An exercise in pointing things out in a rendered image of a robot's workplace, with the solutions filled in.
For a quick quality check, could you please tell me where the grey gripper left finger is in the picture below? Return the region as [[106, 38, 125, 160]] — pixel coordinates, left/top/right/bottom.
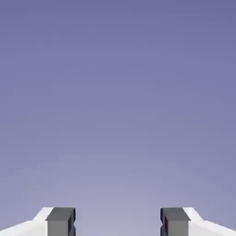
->
[[0, 206, 77, 236]]

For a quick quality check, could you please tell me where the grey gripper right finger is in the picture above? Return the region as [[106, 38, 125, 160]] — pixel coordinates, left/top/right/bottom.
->
[[159, 206, 236, 236]]

